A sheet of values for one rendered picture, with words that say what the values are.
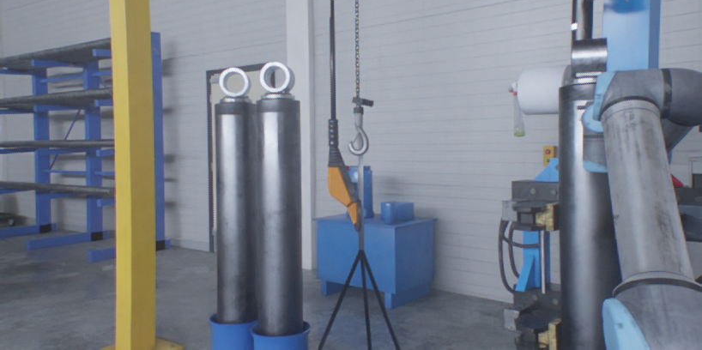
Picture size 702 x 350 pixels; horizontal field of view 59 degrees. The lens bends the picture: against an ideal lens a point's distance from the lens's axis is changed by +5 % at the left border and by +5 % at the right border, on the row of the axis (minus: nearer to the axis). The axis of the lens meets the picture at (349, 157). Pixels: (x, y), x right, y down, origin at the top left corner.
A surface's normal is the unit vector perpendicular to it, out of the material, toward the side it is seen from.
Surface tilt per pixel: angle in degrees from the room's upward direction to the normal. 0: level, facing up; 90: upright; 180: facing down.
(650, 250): 51
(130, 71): 90
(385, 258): 90
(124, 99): 90
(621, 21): 90
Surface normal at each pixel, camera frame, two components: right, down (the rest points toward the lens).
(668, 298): -0.29, -0.63
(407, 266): 0.77, 0.00
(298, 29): -0.63, 0.03
